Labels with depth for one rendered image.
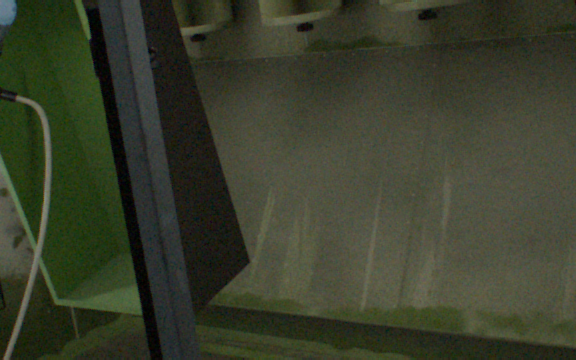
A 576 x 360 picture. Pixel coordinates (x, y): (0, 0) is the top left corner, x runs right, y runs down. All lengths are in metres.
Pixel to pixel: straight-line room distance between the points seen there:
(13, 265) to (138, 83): 2.36
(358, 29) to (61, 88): 1.26
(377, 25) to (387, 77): 0.22
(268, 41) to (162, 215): 2.61
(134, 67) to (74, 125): 1.83
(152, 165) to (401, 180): 2.10
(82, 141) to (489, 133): 1.46
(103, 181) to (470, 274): 1.33
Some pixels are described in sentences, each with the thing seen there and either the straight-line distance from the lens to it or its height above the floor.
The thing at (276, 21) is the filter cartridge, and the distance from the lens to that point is 3.60.
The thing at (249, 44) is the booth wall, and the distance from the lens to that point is 4.18.
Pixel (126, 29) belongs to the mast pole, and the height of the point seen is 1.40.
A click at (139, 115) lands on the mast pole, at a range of 1.52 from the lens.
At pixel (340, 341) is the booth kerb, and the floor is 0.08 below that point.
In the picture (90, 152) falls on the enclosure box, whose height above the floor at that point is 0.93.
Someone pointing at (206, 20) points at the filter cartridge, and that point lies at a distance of 3.94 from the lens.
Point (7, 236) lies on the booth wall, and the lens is 3.79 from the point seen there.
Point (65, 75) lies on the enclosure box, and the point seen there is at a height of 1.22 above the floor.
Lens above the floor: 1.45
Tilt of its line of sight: 12 degrees down
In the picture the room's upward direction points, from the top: 8 degrees counter-clockwise
